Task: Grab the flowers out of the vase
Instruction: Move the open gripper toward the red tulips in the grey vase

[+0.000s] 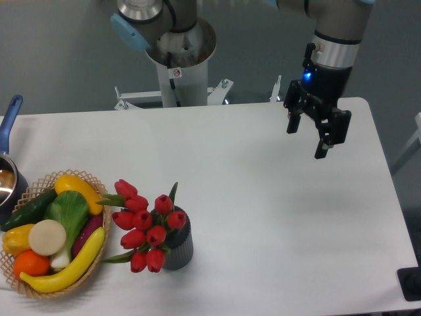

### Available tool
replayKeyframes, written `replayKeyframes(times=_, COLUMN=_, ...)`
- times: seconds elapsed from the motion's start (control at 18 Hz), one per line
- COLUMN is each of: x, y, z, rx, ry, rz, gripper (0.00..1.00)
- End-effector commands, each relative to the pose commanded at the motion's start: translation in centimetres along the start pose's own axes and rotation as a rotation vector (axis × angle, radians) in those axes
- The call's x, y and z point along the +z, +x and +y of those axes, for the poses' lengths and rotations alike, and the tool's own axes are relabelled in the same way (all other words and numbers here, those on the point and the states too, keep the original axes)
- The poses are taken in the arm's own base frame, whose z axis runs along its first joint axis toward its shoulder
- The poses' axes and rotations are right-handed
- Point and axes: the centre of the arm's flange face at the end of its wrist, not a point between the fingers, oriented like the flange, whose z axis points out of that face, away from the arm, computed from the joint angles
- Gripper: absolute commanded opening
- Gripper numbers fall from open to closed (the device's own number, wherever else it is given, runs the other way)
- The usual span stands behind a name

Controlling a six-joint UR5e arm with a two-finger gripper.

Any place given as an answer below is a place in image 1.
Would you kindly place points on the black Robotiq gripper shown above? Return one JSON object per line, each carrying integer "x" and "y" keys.
{"x": 328, "y": 85}

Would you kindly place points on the dark grey ribbed vase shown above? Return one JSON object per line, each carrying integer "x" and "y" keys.
{"x": 170, "y": 240}

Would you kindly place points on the red tulip bouquet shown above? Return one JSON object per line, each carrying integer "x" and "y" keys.
{"x": 135, "y": 218}

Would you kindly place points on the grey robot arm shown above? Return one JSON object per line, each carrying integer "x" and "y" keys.
{"x": 340, "y": 26}

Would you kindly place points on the black device at table edge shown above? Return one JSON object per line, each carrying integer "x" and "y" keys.
{"x": 409, "y": 280}

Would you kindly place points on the purple sweet potato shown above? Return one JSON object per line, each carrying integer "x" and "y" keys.
{"x": 93, "y": 223}

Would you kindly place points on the green bok choy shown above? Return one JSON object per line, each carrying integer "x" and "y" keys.
{"x": 69, "y": 208}

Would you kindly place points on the woven wicker basket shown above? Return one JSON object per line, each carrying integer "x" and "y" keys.
{"x": 38, "y": 187}

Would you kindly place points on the round beige disc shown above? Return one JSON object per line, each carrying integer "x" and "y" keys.
{"x": 47, "y": 237}

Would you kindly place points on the dark green cucumber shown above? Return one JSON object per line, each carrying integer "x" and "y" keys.
{"x": 31, "y": 212}

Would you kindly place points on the yellow banana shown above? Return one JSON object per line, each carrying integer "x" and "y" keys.
{"x": 74, "y": 271}

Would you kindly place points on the orange fruit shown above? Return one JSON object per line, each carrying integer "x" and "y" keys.
{"x": 31, "y": 263}

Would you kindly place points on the yellow bell pepper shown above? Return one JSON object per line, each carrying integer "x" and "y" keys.
{"x": 16, "y": 240}

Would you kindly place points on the white frame at right edge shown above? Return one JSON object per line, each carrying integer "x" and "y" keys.
{"x": 411, "y": 146}

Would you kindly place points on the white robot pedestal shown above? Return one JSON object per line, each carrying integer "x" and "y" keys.
{"x": 181, "y": 61}

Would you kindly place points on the blue handled saucepan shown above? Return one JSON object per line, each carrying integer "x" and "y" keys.
{"x": 13, "y": 183}

